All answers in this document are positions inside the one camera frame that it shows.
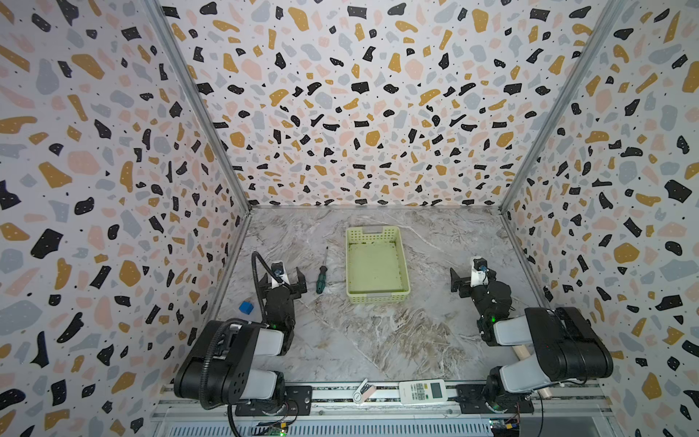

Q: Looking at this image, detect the green black screwdriver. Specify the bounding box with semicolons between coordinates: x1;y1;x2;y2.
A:
315;247;329;295

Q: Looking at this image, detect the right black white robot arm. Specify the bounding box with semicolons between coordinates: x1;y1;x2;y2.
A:
450;258;613;413

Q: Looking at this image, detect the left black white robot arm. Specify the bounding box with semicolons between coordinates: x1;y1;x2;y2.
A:
173;263;308;415

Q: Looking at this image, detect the light green plastic bin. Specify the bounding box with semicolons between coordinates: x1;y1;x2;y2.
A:
346;225;411;304

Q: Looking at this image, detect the small blue cube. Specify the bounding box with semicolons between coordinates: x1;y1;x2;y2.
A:
238;300;254;315

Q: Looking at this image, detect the wooden stick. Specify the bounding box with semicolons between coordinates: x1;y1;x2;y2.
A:
513;345;553;399

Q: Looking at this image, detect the white remote control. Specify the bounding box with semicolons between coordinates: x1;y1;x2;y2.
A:
398;380;448;405

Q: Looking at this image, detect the small white tag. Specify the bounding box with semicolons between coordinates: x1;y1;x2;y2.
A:
352;379;377;404

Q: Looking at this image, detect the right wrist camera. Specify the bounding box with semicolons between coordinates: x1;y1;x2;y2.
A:
470;257;489;288

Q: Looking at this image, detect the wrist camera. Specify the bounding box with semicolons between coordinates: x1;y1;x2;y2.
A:
270;261;291;288
470;257;489;288

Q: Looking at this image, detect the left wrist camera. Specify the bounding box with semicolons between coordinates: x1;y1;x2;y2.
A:
270;261;291;288

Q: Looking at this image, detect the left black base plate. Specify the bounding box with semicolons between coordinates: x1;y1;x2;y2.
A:
234;385;313;419

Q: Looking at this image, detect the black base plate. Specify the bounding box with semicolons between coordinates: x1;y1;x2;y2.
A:
455;384;534;414
234;385;313;419

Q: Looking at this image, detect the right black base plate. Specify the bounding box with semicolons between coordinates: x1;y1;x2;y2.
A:
455;384;534;414

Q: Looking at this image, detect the aluminium front rail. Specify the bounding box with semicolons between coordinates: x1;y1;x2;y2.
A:
149;381;613;437

